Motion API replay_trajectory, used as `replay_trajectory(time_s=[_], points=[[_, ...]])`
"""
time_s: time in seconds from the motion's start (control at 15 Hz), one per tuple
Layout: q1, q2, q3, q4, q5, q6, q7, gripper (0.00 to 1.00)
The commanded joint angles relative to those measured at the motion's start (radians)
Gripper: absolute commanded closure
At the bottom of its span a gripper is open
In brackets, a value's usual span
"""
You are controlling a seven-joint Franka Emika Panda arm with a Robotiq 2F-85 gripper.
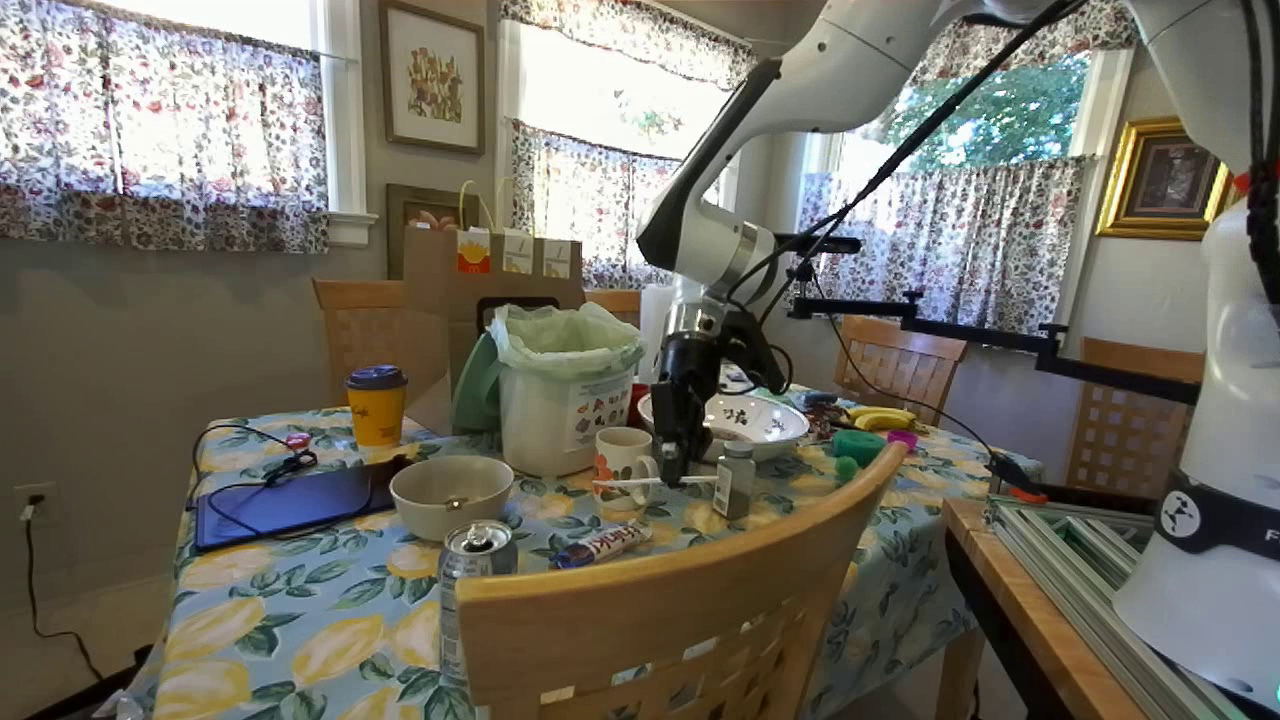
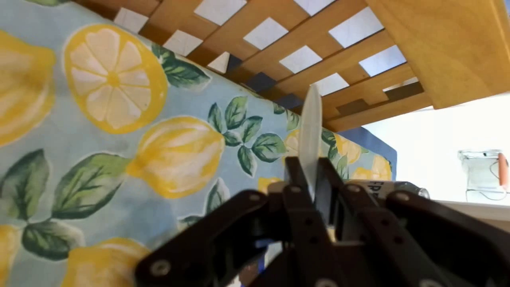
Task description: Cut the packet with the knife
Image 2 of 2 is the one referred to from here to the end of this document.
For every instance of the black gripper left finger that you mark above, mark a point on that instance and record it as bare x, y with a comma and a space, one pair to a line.
240, 244

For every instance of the white plastic knife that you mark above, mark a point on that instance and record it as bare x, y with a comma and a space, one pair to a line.
310, 137

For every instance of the wooden lattice back chair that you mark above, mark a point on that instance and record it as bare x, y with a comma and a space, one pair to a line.
451, 48

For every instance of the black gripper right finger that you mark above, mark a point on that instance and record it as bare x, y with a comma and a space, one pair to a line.
415, 244

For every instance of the lemon print tablecloth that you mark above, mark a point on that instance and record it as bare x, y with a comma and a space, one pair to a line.
106, 160

